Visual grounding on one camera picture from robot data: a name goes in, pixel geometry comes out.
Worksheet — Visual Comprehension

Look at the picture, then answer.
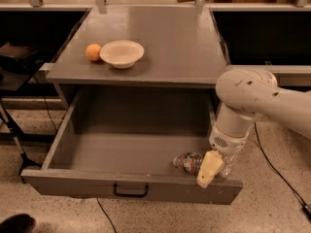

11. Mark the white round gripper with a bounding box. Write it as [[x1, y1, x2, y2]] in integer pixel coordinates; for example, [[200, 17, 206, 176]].
[[196, 125, 250, 188]]

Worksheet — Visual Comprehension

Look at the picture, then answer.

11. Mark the clear plastic water bottle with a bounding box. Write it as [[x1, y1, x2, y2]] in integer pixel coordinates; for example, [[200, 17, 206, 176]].
[[172, 152, 225, 176]]

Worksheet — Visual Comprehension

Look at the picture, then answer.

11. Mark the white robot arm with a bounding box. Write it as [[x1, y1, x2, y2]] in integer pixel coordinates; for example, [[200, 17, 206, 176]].
[[196, 69, 311, 187]]

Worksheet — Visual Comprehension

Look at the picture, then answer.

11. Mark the grey open bottom drawer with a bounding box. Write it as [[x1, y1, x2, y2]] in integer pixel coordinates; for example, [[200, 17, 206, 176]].
[[22, 90, 243, 205]]

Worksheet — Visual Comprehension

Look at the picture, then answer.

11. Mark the grey cabinet with counter top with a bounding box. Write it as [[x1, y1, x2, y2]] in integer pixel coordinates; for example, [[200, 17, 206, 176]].
[[47, 5, 226, 106]]

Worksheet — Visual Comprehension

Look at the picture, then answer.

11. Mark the white paper bowl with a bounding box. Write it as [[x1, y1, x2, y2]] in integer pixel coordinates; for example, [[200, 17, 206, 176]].
[[99, 40, 145, 69]]

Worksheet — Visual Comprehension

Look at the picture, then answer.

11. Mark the orange fruit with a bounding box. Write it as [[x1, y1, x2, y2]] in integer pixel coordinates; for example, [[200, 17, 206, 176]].
[[86, 44, 101, 61]]

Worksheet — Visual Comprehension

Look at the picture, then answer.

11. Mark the black tripod stand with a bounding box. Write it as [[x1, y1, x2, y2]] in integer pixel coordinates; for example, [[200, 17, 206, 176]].
[[0, 101, 42, 176]]

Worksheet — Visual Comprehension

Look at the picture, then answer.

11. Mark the black shoe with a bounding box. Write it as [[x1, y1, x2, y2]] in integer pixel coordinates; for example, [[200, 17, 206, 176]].
[[0, 214, 35, 233]]

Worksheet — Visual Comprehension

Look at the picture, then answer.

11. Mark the dark bag on left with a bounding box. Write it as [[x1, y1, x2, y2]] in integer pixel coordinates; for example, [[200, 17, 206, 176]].
[[0, 42, 44, 74]]

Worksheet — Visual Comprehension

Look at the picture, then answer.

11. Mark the black drawer handle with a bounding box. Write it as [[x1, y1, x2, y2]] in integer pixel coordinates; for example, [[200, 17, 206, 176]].
[[113, 183, 149, 198]]

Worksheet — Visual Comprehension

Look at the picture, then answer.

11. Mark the black cable right floor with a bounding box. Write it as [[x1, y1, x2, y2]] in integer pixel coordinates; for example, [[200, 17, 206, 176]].
[[253, 122, 311, 216]]

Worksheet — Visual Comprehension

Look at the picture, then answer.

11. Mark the black cable under drawer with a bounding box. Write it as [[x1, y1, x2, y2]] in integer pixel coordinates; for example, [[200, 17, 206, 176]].
[[96, 197, 119, 233]]

